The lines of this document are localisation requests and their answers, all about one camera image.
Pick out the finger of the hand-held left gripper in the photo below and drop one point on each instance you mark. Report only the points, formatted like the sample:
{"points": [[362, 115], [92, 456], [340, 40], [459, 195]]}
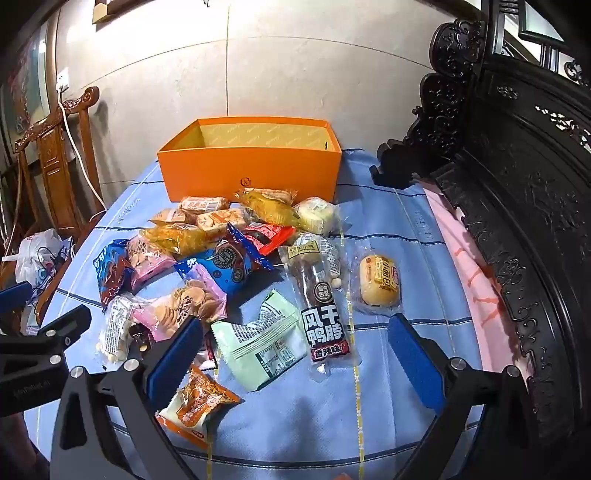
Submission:
{"points": [[69, 323], [16, 294]]}

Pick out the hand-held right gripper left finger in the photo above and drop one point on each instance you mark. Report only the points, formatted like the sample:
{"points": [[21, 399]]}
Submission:
{"points": [[173, 364]]}

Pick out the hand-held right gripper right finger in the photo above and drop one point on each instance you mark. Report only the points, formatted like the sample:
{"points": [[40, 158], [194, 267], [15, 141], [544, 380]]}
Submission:
{"points": [[413, 364]]}

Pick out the blue and brown snack packet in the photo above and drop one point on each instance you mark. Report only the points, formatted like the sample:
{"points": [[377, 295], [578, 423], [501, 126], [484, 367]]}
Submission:
{"points": [[111, 274]]}

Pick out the mint green snack packet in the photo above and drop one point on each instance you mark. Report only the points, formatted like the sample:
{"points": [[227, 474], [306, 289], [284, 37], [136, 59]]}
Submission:
{"points": [[258, 344]]}

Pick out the small bread bun packet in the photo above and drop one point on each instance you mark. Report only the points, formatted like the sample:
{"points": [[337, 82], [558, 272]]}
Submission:
{"points": [[376, 281]]}

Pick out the blue round biscuit packet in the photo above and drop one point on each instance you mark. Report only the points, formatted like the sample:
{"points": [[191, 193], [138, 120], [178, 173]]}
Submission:
{"points": [[231, 265]]}

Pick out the yellow snack packet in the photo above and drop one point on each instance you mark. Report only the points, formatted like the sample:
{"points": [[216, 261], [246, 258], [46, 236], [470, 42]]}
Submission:
{"points": [[173, 239], [270, 207]]}

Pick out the red snack packet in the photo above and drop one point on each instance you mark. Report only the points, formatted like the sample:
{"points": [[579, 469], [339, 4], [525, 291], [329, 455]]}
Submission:
{"points": [[267, 236]]}

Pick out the orange cardboard box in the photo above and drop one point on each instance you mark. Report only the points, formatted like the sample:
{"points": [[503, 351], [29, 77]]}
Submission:
{"points": [[258, 170]]}

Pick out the orange and white snack packet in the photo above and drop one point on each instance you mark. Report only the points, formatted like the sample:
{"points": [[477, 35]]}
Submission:
{"points": [[198, 401]]}

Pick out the white bean snack packet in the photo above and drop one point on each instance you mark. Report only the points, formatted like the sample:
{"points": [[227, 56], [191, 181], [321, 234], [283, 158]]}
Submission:
{"points": [[115, 332]]}

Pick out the pink cookie packet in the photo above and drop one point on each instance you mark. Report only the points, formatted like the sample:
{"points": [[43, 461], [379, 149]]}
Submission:
{"points": [[159, 318], [147, 261]]}

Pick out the white plastic bag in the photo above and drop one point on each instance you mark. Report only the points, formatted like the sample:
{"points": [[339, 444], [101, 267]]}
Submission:
{"points": [[39, 251]]}

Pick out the clear dried meat packet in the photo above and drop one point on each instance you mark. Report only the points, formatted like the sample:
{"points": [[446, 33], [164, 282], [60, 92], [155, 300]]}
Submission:
{"points": [[321, 318]]}

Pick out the pink cloth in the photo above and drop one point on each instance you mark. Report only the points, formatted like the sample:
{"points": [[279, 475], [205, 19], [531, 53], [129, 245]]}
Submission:
{"points": [[466, 258]]}

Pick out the brown wooden chair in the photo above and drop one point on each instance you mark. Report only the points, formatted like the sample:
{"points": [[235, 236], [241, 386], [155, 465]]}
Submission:
{"points": [[60, 170]]}

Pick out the light blue checked blanket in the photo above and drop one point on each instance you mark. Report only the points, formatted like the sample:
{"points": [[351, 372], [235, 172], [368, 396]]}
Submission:
{"points": [[295, 429]]}

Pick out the pale yellow cake packet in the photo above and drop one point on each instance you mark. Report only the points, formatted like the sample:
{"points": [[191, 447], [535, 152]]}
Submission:
{"points": [[316, 216]]}

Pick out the dark carved wooden headboard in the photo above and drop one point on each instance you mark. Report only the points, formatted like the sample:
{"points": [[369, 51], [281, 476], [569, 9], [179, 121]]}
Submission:
{"points": [[517, 184]]}

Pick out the framed wall painting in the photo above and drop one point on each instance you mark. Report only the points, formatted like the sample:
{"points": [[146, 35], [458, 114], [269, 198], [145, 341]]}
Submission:
{"points": [[25, 92]]}

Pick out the white wall socket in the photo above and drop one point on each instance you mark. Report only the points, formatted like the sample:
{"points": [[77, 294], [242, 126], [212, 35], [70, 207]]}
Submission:
{"points": [[63, 80]]}

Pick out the wooden wall frame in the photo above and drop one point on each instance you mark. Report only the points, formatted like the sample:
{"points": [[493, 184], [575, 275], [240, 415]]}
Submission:
{"points": [[104, 10]]}

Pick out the black framed wall picture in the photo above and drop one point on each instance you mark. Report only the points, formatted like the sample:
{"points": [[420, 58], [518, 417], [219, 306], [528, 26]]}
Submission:
{"points": [[545, 18]]}

